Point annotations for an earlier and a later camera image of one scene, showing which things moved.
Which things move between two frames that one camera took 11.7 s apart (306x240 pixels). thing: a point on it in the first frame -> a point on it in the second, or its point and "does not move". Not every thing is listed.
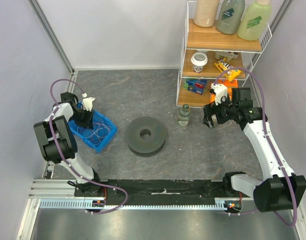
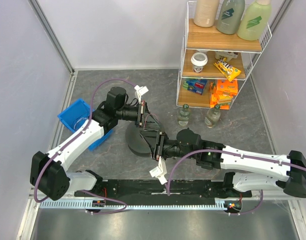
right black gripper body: [209, 114] -> [160, 145]
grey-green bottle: [230, 14] does not move
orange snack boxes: [229, 85] does not move
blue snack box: [196, 85] does not move
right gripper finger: [208, 110] -> [151, 137]
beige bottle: [206, 12] does not move
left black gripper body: [82, 118] -> [140, 113]
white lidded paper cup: [198, 60] does not move
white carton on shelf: [229, 55] does not move
